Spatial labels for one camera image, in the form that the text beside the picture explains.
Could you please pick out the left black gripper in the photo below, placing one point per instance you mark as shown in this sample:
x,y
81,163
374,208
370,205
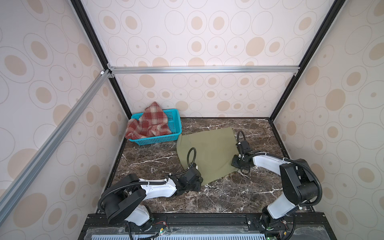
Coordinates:
x,y
198,182

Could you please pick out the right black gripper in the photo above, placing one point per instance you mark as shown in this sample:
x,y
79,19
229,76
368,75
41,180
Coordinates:
x,y
234,163

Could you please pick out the olive green skirt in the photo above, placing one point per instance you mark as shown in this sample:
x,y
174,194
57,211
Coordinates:
x,y
215,151

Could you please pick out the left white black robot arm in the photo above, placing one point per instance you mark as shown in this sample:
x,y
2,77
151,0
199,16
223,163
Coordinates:
x,y
122,202

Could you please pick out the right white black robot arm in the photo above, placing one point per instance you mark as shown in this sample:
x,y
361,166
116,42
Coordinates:
x,y
301,186

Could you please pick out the teal plastic basket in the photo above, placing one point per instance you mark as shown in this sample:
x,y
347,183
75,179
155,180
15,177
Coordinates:
x,y
174,124

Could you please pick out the red plaid skirt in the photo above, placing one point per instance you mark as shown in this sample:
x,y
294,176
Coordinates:
x,y
152,123

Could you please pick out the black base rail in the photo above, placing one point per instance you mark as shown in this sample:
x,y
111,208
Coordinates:
x,y
303,226

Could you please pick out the horizontal aluminium frame bar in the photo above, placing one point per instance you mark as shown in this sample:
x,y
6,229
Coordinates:
x,y
202,70

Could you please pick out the right black corner post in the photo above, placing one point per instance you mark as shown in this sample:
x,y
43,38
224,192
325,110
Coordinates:
x,y
319,36

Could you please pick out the black corner post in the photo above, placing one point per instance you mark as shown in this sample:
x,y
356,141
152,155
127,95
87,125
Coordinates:
x,y
319,36
97,47

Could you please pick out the left black corner post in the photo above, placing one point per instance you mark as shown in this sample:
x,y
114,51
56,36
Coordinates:
x,y
97,47

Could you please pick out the left diagonal aluminium frame bar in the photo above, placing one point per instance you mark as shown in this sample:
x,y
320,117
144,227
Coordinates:
x,y
23,181

